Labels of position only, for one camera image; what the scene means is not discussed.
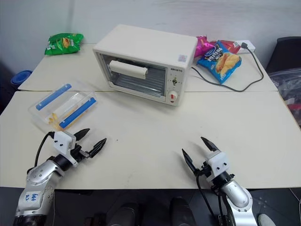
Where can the black power plug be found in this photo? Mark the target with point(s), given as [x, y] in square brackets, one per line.
[244, 45]

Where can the green chip bag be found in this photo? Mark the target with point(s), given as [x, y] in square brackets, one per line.
[63, 43]

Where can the clear plastic bag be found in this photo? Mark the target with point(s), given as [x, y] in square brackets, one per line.
[290, 87]

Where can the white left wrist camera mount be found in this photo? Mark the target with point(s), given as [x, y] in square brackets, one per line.
[62, 141]

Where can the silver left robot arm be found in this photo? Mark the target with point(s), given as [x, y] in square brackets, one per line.
[37, 175]

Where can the clear container with blue clips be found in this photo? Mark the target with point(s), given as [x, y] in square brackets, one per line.
[56, 103]

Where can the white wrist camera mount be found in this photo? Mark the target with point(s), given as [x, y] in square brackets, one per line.
[62, 141]
[217, 163]

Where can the magenta snack bag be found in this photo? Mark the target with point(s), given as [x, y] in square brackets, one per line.
[201, 47]

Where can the yellow french fries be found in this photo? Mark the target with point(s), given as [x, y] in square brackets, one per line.
[53, 118]

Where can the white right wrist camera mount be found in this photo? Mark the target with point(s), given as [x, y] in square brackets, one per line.
[217, 163]

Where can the blue round bowl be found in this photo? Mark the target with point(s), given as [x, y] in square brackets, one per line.
[20, 77]

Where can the red snack bag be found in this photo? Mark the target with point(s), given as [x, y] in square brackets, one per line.
[231, 46]

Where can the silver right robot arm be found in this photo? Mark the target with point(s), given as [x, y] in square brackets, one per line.
[237, 191]

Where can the black chair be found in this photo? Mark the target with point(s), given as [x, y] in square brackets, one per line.
[285, 54]

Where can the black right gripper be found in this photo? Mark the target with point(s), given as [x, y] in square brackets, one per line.
[204, 172]

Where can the blue chip bag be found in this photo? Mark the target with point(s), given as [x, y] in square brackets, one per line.
[222, 62]

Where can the white toaster oven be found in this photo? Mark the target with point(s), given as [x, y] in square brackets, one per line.
[145, 44]

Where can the white power strip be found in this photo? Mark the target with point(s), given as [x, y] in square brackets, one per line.
[251, 47]

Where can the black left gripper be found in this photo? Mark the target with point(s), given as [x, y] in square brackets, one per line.
[77, 153]

